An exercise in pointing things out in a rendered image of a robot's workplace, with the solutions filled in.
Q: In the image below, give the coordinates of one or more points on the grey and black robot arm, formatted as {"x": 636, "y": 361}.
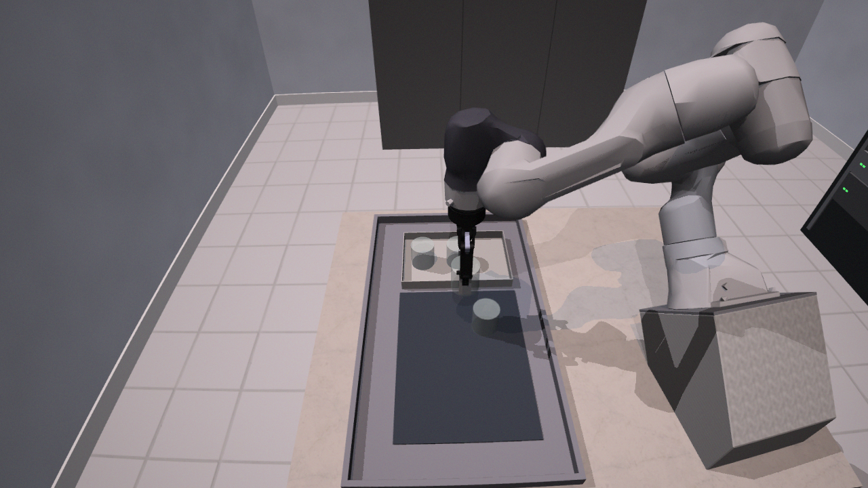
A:
{"x": 722, "y": 117}

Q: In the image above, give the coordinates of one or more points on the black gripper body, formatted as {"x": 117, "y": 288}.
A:
{"x": 466, "y": 219}

